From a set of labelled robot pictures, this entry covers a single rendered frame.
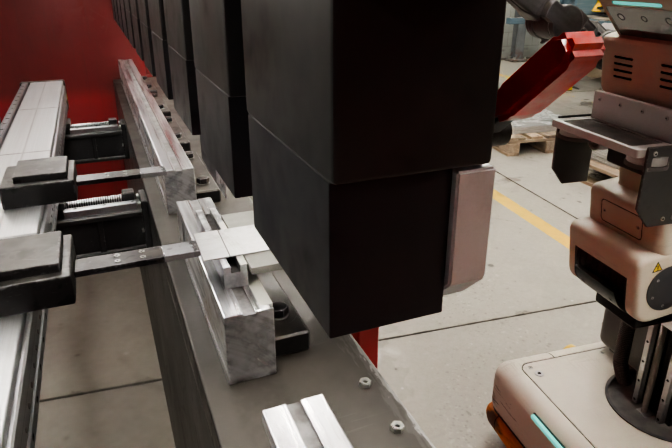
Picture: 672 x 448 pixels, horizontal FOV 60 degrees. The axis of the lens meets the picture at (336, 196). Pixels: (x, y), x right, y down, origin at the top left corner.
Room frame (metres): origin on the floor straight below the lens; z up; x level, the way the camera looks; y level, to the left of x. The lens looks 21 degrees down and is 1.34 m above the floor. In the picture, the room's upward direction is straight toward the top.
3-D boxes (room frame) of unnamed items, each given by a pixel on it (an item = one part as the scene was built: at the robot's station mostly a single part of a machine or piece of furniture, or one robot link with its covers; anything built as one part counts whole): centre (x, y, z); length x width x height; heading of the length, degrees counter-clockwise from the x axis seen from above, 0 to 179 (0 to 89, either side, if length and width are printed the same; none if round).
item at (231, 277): (0.73, 0.16, 0.99); 0.20 x 0.03 x 0.03; 22
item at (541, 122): (4.98, -1.57, 0.17); 0.99 x 0.63 x 0.05; 14
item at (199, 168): (1.29, 0.33, 0.89); 0.30 x 0.05 x 0.03; 22
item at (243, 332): (0.76, 0.17, 0.92); 0.39 x 0.06 x 0.10; 22
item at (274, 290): (0.77, 0.11, 0.89); 0.30 x 0.05 x 0.03; 22
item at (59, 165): (0.96, 0.43, 1.01); 0.26 x 0.12 x 0.05; 112
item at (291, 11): (0.32, -0.01, 1.26); 0.15 x 0.09 x 0.17; 22
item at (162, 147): (1.88, 0.63, 0.92); 1.67 x 0.06 x 0.10; 22
